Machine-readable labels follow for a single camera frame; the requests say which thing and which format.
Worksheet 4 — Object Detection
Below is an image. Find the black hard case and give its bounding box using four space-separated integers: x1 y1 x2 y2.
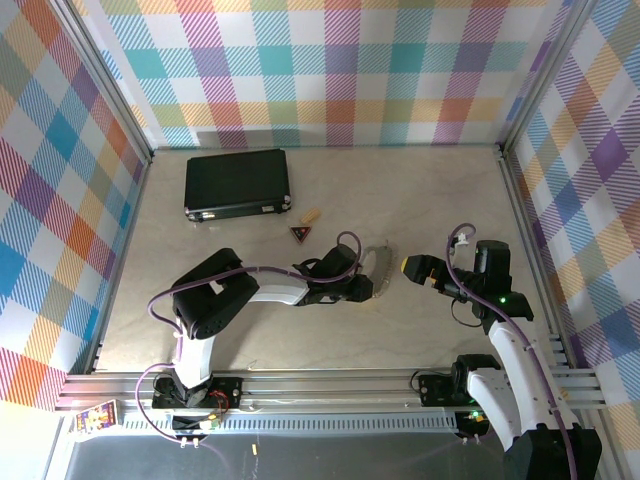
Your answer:
183 148 294 224

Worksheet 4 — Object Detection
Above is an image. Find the colourful printed card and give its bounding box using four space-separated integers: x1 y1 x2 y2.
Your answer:
74 399 119 437

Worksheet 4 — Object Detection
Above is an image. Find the aluminium table edge rail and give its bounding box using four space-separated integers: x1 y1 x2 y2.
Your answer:
88 152 155 375
497 144 574 374

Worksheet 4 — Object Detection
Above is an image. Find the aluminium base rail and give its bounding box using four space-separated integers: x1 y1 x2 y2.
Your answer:
58 368 606 416

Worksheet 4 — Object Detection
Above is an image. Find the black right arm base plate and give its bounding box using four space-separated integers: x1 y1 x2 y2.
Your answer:
417 372 471 407

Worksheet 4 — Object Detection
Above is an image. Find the grey slotted cable duct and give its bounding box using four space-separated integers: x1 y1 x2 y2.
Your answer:
117 412 459 435

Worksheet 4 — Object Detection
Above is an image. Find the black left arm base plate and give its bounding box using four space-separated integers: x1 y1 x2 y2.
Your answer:
152 375 245 410

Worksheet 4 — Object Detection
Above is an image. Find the aluminium frame post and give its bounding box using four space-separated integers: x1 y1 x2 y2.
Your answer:
52 0 155 165
497 0 601 156

